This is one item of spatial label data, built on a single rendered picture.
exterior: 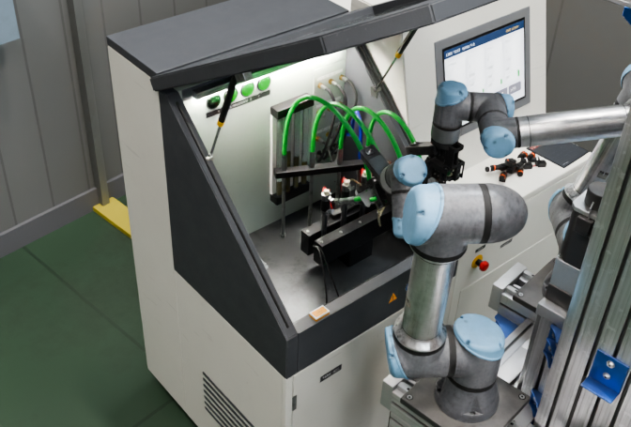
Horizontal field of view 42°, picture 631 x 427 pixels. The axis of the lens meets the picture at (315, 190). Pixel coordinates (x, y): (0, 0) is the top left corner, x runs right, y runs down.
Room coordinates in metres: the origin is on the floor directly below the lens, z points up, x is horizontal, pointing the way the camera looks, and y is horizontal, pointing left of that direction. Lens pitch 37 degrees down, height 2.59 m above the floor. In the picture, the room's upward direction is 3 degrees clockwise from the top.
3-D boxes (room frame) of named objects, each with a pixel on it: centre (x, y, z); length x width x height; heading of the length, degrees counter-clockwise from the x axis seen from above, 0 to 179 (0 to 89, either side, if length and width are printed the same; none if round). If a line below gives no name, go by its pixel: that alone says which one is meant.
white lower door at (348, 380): (1.77, -0.20, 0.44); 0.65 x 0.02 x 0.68; 132
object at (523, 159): (2.34, -0.68, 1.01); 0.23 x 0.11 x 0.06; 132
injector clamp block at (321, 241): (2.04, -0.12, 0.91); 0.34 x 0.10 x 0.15; 132
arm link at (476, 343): (1.30, -0.37, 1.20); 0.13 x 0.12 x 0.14; 95
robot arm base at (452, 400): (1.30, -0.38, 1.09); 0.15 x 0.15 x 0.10
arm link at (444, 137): (1.81, -0.33, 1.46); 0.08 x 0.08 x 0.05
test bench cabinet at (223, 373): (1.98, -0.01, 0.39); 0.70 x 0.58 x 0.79; 132
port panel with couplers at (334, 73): (2.32, -0.04, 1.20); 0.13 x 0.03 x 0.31; 132
